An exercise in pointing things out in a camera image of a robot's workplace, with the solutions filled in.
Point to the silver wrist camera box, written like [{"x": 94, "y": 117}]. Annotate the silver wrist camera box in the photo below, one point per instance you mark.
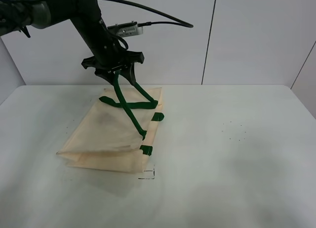
[{"x": 126, "y": 30}]

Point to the white linen bag green handles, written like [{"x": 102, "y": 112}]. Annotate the white linen bag green handles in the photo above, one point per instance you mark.
[{"x": 106, "y": 138}]

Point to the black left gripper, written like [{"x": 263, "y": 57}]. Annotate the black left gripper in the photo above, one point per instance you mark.
[{"x": 111, "y": 57}]

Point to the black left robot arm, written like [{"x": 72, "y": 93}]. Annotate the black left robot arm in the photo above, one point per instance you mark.
[{"x": 85, "y": 15}]

